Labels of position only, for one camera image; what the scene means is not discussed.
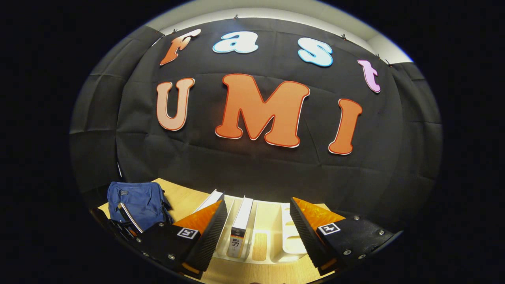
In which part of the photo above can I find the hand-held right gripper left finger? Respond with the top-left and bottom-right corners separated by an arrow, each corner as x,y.
130,199 -> 229,280

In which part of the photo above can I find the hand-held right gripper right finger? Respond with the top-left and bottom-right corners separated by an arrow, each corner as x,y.
290,197 -> 404,275

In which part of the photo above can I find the white bookshelf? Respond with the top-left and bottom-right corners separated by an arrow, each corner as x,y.
213,195 -> 330,265

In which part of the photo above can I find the blue schoolbag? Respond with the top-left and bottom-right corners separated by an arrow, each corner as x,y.
107,181 -> 174,233

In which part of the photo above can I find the blue cover book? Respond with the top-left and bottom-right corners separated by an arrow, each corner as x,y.
227,196 -> 254,259

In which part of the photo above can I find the dark portrait cover book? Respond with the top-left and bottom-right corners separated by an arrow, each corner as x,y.
194,189 -> 225,213

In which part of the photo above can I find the black backdrop cloth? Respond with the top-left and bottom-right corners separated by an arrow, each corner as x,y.
69,18 -> 442,237

